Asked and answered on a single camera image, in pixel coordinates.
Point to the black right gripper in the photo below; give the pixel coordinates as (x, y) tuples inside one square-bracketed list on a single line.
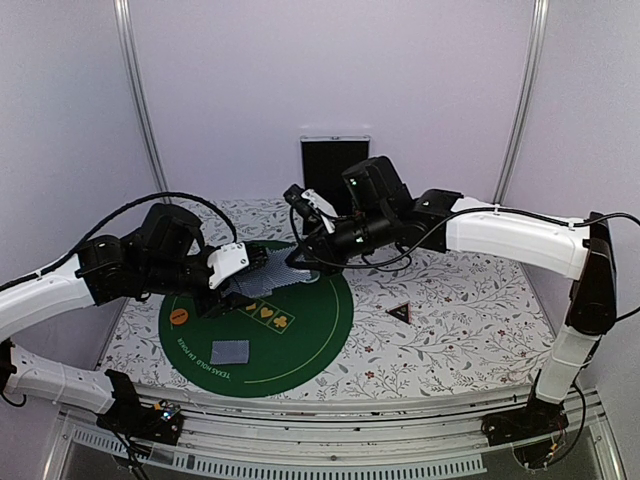
[(322, 247)]

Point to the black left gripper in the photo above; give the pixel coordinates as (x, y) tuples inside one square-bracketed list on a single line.
[(217, 306)]

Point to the orange big blind button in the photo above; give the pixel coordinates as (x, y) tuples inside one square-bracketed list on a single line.
[(178, 317)]

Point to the blue playing card deck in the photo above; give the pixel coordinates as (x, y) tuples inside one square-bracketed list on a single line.
[(251, 285)]

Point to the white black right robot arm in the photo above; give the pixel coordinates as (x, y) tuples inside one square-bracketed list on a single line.
[(446, 221)]

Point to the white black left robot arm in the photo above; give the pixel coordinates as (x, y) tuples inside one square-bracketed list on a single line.
[(60, 291)]

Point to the clear dealer button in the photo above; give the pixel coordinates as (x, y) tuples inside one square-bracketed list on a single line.
[(313, 277)]

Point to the green round poker mat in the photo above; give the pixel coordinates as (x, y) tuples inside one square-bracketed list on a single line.
[(294, 334)]

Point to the aluminium poker chip case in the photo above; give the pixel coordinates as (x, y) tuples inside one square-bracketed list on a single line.
[(324, 159)]

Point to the triangular all in marker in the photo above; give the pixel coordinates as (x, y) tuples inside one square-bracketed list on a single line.
[(401, 312)]

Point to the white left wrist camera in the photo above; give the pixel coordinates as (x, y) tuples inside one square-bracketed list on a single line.
[(225, 262)]

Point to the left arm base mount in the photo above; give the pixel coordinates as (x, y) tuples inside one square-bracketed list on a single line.
[(161, 423)]

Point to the front aluminium rail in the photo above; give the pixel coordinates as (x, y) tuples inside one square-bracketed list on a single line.
[(409, 438)]

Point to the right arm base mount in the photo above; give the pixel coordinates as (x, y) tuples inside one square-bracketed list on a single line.
[(535, 418)]

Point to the left aluminium frame post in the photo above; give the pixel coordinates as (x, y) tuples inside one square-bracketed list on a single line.
[(133, 73)]

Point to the aluminium frame post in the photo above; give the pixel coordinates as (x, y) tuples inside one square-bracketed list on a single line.
[(531, 67), (133, 73)]

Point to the right aluminium frame post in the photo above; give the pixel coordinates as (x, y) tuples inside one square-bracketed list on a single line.
[(531, 67)]

